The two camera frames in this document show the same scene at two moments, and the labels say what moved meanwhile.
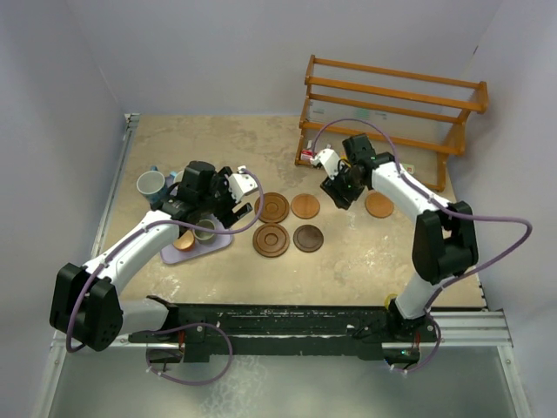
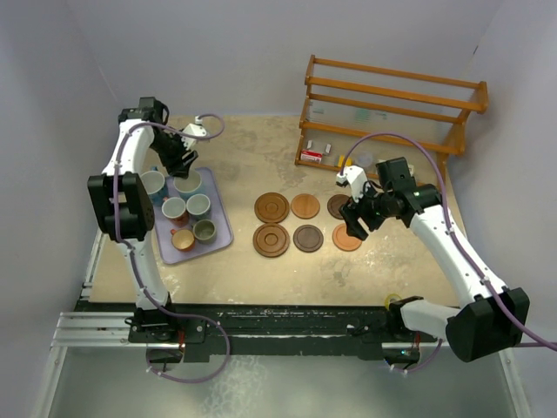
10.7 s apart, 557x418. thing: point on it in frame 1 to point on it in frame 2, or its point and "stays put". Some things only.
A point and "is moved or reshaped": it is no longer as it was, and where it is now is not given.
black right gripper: [333, 189] to [352, 211]
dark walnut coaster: [308, 239] stays put
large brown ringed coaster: [275, 207] stays put
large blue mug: [150, 184] stays put
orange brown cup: [185, 242] stays put
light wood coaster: [305, 205] stays put
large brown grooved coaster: [271, 239] stays put
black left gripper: [220, 181] to [179, 165]
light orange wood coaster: [379, 205] is moved or reshaped
